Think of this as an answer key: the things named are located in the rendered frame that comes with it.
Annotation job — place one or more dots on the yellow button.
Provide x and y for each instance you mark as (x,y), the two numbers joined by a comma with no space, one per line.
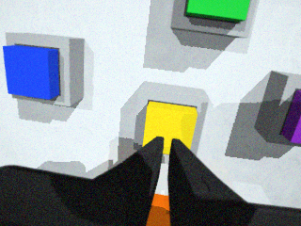
(170,111)

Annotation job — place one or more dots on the blue button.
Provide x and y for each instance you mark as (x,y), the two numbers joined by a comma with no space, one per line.
(44,68)

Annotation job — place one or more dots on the green button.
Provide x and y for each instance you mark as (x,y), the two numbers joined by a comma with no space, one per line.
(229,18)

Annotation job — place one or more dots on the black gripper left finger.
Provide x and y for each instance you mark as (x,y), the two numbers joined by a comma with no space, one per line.
(121,196)

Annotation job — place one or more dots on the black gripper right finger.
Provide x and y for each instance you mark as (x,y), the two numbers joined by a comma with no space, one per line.
(197,197)

